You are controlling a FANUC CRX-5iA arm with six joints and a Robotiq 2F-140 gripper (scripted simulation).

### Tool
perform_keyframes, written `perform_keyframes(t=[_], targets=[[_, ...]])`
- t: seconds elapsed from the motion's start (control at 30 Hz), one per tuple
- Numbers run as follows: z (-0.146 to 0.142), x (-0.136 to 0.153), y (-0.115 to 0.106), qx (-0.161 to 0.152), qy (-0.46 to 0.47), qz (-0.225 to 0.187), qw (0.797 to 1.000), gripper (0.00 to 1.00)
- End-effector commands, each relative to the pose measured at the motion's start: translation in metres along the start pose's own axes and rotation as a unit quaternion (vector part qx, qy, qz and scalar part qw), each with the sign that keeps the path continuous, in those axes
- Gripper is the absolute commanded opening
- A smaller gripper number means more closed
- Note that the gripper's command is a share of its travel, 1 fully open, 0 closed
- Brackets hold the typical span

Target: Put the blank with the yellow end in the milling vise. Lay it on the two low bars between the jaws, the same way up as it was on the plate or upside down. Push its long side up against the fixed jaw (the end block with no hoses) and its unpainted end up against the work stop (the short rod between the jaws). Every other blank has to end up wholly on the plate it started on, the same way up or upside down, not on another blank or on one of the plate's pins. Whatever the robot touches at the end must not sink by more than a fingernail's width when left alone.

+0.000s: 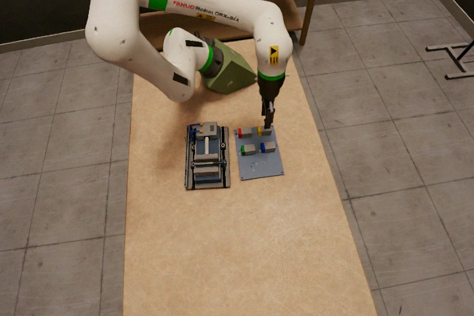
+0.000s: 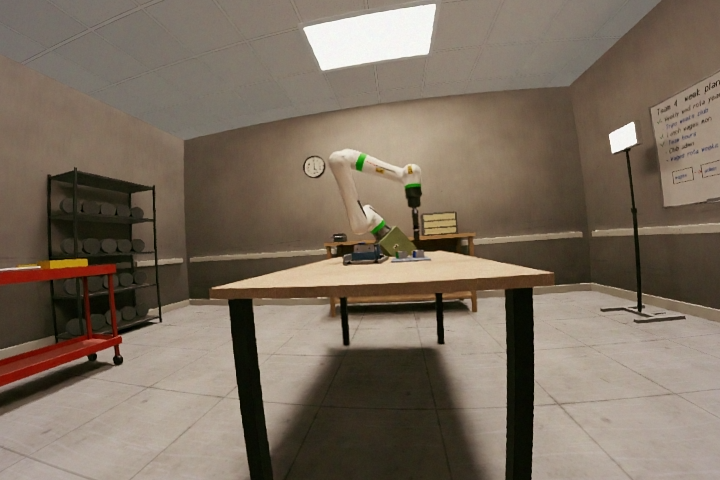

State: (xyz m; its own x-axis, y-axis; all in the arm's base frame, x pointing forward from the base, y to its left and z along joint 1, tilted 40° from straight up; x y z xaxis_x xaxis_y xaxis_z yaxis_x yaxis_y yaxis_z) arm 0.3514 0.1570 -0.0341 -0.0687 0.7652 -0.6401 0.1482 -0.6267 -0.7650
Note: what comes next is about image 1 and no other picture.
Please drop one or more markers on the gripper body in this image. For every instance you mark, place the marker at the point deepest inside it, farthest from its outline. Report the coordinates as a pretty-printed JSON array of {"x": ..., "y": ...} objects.
[{"x": 269, "y": 96}]

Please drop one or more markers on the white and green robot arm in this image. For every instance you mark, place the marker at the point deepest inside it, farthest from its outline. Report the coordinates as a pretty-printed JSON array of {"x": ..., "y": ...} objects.
[{"x": 113, "y": 34}]

